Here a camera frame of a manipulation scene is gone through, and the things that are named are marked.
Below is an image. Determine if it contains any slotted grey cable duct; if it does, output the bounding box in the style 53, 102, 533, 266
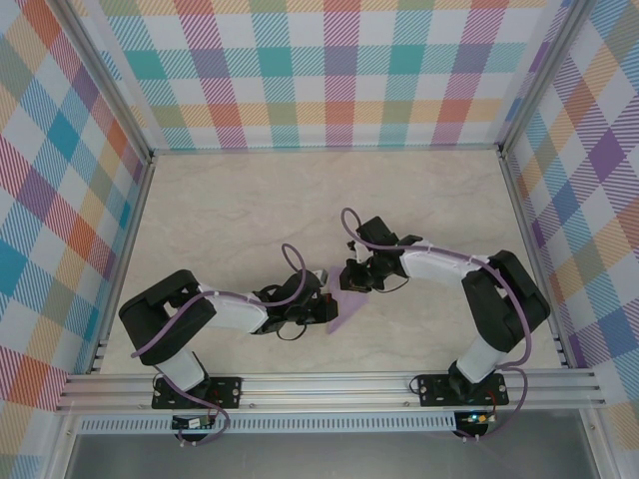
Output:
78, 411, 458, 434

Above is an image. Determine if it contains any aluminium frame post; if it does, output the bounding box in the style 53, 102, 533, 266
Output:
497, 0, 590, 159
52, 0, 155, 164

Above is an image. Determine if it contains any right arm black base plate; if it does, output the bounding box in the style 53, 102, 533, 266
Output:
416, 371, 510, 408

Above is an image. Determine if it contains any grey metal panel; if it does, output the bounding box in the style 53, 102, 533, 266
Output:
64, 432, 600, 479

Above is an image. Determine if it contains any purple paper sheet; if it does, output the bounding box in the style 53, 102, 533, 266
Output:
326, 266, 371, 335

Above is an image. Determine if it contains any aluminium frame rail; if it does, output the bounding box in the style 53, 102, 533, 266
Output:
498, 152, 571, 369
149, 143, 503, 154
88, 152, 157, 375

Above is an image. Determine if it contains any aluminium mounting rail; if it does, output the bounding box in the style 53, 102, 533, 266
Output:
54, 368, 608, 413

